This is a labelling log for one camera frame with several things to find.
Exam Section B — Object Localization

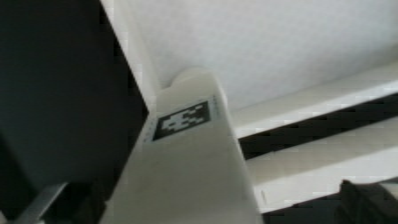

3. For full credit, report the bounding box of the white front rail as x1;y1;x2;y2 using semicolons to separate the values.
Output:
247;118;398;213

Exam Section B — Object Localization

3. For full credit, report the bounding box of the white desk tabletop tray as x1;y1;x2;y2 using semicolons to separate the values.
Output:
99;0;398;136

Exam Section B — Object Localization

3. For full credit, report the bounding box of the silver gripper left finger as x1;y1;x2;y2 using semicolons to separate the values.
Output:
10;181;108;224

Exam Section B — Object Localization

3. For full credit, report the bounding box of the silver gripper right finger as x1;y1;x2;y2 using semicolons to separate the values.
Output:
334;179;398;224

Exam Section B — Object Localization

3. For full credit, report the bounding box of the white desk leg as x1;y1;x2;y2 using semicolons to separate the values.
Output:
99;68;263;224

